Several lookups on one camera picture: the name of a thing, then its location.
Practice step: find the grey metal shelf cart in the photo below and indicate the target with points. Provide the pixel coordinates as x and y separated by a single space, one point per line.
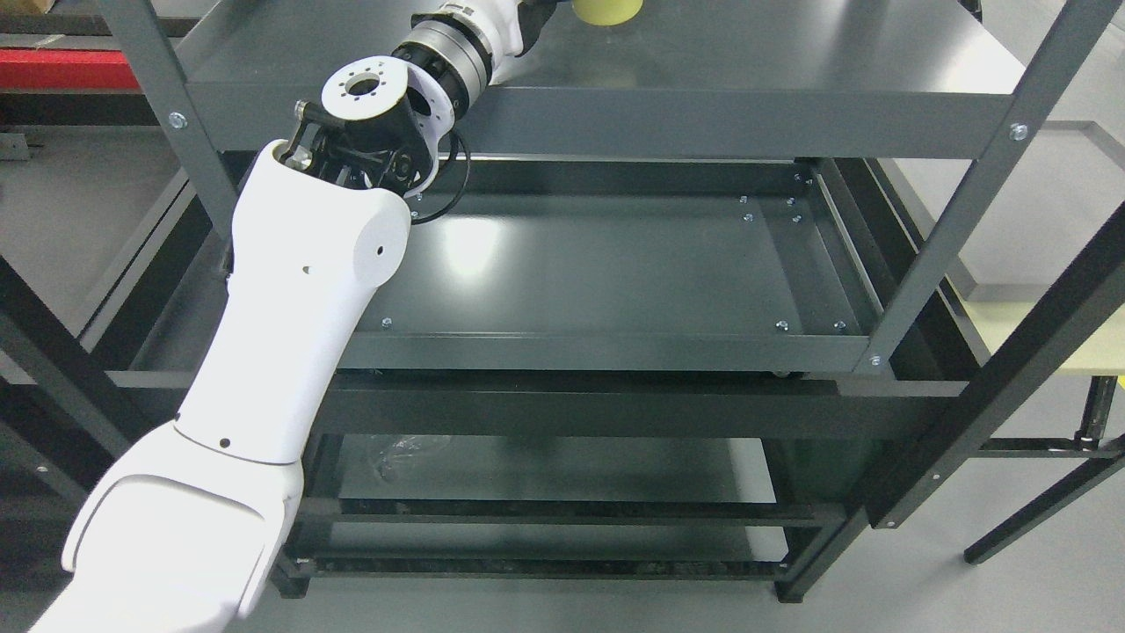
640 293

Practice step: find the red metal beam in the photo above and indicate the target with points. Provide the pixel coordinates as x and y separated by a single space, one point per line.
66 69

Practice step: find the yellow plastic cup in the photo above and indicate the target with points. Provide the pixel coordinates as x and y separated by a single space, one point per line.
607 12

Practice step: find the black metal shelf rack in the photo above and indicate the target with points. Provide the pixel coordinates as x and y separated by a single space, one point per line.
70 402

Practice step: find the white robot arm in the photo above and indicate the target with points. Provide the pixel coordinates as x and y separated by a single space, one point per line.
182 532

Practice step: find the yellow-top side table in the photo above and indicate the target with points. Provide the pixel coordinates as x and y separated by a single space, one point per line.
1038 347

